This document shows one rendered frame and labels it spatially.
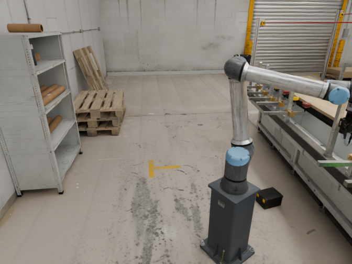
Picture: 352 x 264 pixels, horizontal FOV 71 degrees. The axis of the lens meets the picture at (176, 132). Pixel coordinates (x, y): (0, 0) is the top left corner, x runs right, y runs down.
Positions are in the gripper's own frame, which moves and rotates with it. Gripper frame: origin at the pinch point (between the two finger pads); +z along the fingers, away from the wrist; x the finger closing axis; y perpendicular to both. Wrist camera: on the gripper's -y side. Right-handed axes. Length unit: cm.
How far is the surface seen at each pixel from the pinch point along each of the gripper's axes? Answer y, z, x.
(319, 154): 40, 29, -14
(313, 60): 770, 59, -425
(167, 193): 86, 98, 107
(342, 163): 4.9, 15.8, -4.7
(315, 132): 88, 32, -39
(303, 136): 72, 29, -17
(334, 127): 34.9, 3.8, -15.8
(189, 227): 37, 99, 88
